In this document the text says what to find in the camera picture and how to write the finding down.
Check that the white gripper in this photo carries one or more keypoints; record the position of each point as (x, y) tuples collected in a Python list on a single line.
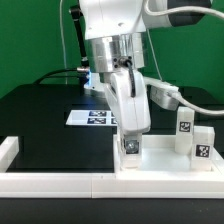
[(131, 113)]

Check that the white square table top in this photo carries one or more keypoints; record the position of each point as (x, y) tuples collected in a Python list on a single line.
[(158, 155)]

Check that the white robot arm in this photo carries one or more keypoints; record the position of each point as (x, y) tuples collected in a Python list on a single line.
[(115, 30)]

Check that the white sheet with AprilTags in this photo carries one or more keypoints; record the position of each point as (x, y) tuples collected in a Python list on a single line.
[(91, 118)]

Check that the white U-shaped obstacle fence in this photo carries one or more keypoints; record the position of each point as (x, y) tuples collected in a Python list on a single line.
[(103, 185)]

